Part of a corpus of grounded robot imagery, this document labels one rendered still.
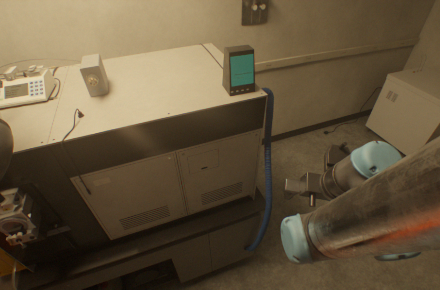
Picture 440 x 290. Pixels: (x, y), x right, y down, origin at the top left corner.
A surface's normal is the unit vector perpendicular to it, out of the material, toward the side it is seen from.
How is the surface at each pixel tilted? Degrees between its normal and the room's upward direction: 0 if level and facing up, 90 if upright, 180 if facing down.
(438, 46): 90
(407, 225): 99
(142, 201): 90
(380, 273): 0
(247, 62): 80
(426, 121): 90
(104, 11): 90
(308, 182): 25
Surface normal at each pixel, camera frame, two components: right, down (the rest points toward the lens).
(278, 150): -0.02, -0.75
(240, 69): 0.29, 0.49
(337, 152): 0.04, -0.41
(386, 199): -1.00, -0.01
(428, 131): -0.94, 0.25
